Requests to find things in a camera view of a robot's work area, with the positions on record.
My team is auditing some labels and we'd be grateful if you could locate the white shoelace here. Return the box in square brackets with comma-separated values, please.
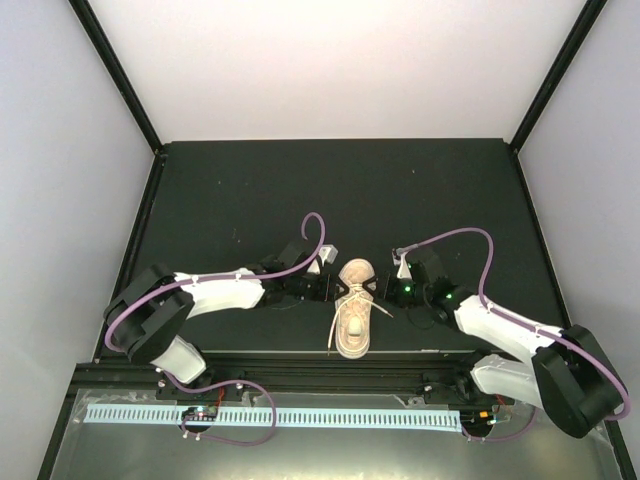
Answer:
[327, 283, 393, 360]

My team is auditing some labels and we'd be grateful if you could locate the beige knit sneaker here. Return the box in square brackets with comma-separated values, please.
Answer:
[332, 259, 374, 359]

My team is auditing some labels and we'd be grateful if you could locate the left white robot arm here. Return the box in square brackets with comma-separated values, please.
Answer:
[103, 240, 338, 399]

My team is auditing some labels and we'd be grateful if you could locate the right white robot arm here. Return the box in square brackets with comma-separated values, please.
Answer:
[363, 250, 630, 438]

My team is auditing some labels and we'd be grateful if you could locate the right small circuit board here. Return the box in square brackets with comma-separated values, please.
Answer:
[460, 409, 512, 427]

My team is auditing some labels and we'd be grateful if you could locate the small circuit board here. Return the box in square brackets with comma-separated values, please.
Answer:
[181, 405, 218, 422]
[460, 409, 512, 427]

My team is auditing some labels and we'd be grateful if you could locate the left small circuit board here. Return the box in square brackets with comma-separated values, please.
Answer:
[181, 405, 218, 422]

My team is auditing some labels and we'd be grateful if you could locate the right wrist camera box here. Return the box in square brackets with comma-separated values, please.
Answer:
[392, 246, 413, 280]

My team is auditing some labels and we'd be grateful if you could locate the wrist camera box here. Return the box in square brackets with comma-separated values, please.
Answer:
[392, 246, 413, 280]
[307, 244, 338, 275]

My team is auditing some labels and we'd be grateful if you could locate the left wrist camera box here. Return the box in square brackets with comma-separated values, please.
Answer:
[307, 244, 338, 275]

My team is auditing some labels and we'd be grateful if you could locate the black aluminium front rail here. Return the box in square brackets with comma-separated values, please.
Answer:
[183, 351, 495, 408]

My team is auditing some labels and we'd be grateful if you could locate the light blue slotted cable duct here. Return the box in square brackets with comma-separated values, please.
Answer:
[83, 404, 462, 433]

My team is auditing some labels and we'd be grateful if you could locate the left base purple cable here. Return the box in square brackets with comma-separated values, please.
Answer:
[164, 374, 279, 446]

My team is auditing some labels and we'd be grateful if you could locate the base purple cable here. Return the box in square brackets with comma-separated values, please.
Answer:
[164, 374, 279, 446]
[459, 404, 539, 445]

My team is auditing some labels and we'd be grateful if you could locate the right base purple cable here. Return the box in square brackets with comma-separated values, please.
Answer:
[459, 404, 539, 445]

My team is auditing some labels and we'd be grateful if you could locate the right black frame post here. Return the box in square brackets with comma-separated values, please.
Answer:
[509, 0, 608, 154]

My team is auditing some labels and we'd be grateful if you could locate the black frame post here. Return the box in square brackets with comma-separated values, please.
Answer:
[68, 0, 163, 155]
[509, 0, 608, 154]

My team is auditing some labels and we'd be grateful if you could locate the left black frame post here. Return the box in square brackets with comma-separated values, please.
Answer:
[68, 0, 163, 155]

